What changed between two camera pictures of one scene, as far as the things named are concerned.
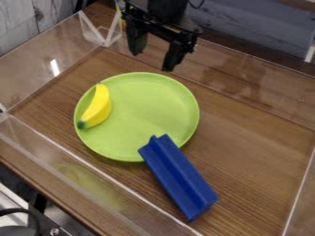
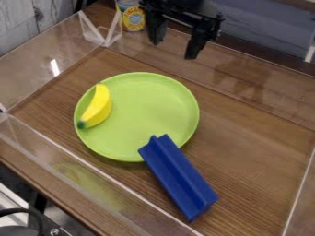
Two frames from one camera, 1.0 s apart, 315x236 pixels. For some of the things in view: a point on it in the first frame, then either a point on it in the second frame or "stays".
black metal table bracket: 40,225 stays
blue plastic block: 193,194 stays
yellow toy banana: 98,108 stays
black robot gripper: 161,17 -> 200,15
